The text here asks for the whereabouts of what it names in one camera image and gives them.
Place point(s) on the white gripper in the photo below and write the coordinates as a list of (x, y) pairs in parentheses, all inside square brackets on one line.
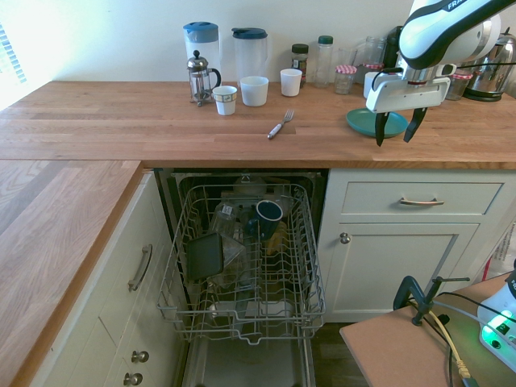
[(403, 94)]

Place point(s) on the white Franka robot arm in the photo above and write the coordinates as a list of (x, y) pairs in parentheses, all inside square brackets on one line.
[(427, 28)]

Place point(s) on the dishwasher door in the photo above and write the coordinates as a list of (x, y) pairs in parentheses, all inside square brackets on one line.
[(250, 364)]

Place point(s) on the teal plate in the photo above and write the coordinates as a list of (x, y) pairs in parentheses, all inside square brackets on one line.
[(360, 121)]

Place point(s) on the glass jar red checkered lid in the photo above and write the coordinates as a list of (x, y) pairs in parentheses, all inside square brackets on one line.
[(345, 80), (371, 67), (457, 86)]

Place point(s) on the open clear glass jar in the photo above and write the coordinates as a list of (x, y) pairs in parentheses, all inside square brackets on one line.
[(375, 50)]

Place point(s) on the clear drinking glass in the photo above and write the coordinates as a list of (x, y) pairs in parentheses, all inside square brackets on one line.
[(346, 56)]

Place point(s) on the clear bottle with green lid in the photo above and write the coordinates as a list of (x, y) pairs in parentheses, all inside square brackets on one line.
[(323, 64)]

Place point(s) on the stainless steel electric kettle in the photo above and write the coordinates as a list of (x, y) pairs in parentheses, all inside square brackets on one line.
[(492, 76)]

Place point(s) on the white ribbed cup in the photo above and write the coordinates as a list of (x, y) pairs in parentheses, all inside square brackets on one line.
[(291, 82)]

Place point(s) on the spice jar with black lid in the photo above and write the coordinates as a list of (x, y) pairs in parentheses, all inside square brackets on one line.
[(300, 60)]

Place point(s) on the round metal cabinet knob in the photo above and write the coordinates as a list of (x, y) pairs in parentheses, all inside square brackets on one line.
[(140, 356), (133, 379), (345, 238)]

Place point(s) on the large white mug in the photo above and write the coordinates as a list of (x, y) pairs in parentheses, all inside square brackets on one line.
[(254, 92)]

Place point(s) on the dark blue mug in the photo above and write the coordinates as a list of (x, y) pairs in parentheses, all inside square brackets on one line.
[(268, 215)]

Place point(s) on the white plastic bag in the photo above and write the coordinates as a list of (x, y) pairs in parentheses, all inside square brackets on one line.
[(502, 250)]

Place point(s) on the wide pitcher with navy lid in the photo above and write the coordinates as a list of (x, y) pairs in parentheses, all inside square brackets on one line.
[(250, 56)]

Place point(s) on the dark C-clamp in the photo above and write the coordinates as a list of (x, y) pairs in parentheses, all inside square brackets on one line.
[(407, 288)]

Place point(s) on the yellow plastic item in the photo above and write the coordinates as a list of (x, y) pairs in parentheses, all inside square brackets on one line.
[(278, 238)]

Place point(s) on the printed paper cup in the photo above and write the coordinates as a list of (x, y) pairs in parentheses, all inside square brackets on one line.
[(225, 101)]

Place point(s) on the clear glass in rack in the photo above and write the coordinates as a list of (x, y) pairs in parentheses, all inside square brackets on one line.
[(225, 219)]

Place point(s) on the glass and steel french press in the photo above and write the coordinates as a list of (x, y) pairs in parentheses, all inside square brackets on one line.
[(197, 80)]

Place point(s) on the clear plastic container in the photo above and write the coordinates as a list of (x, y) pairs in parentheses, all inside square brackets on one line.
[(234, 258)]

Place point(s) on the tall pitcher with blue lid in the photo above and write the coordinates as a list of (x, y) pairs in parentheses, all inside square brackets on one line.
[(201, 42)]

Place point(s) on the brown mounting board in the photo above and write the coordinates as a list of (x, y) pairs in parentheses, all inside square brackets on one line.
[(395, 350)]

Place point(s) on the dark rectangular food container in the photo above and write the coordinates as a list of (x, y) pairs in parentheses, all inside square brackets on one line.
[(203, 256)]

